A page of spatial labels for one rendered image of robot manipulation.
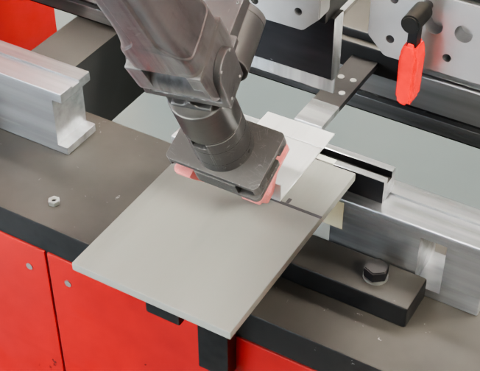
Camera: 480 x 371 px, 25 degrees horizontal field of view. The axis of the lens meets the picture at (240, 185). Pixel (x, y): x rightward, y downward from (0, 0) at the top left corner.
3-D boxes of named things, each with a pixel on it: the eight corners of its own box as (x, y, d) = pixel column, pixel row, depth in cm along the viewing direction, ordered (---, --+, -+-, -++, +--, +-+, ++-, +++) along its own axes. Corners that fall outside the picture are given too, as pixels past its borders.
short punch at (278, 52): (246, 71, 115) (246, -7, 109) (255, 61, 117) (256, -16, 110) (329, 98, 111) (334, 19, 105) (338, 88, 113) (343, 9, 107)
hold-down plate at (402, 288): (169, 232, 126) (168, 213, 124) (193, 205, 129) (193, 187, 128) (405, 328, 114) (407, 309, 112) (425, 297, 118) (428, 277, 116)
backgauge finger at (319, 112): (261, 120, 124) (261, 85, 121) (358, 18, 141) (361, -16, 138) (355, 153, 120) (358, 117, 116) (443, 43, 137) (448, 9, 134)
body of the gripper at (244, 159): (199, 110, 107) (180, 72, 101) (289, 142, 104) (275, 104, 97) (168, 165, 105) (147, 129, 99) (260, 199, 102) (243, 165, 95)
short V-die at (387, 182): (222, 145, 123) (222, 124, 121) (235, 132, 125) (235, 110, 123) (381, 203, 115) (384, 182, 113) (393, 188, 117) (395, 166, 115)
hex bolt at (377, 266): (358, 279, 116) (359, 269, 115) (369, 263, 118) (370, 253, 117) (381, 288, 115) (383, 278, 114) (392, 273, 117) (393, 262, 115)
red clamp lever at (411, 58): (390, 106, 98) (400, 13, 92) (408, 83, 101) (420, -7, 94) (408, 112, 97) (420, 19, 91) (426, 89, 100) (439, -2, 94)
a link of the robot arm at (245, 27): (120, 58, 88) (217, 75, 86) (165, -55, 92) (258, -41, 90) (158, 126, 99) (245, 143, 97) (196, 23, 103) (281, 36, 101)
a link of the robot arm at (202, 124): (154, 107, 93) (215, 118, 91) (180, 40, 95) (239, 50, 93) (175, 144, 99) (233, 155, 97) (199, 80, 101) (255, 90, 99)
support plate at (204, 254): (72, 269, 105) (71, 262, 104) (212, 129, 122) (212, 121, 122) (230, 340, 98) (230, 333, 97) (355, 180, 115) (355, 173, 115)
